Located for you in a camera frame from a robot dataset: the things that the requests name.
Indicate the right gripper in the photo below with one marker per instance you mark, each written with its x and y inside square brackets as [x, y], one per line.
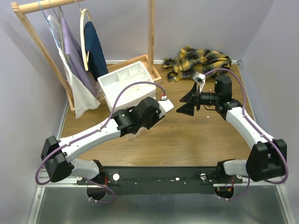
[188, 108]

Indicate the white drawer organizer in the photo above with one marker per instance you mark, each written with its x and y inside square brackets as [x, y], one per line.
[114, 82]

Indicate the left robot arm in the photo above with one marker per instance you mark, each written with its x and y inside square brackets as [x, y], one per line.
[60, 157]

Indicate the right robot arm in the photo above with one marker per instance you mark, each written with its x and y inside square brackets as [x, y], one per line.
[267, 157]

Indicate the yellow plaid shirt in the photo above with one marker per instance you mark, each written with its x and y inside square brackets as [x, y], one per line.
[190, 61]

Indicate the navy blue hanging garment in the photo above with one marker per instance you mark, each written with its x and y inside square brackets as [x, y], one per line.
[96, 63]

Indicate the white hanging garment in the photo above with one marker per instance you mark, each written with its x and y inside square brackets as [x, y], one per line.
[83, 99]

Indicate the cream wooden hanger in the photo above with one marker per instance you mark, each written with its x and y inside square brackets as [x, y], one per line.
[85, 55]

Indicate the lavender hanging garment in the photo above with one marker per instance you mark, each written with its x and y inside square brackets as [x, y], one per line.
[73, 52]

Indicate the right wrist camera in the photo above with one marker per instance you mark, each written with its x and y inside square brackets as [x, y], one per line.
[200, 80]

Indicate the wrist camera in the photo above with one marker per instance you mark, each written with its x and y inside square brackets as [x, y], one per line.
[200, 80]
[165, 105]

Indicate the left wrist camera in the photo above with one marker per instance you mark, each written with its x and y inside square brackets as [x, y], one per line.
[165, 105]

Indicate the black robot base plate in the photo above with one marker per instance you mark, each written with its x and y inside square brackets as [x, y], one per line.
[166, 180]

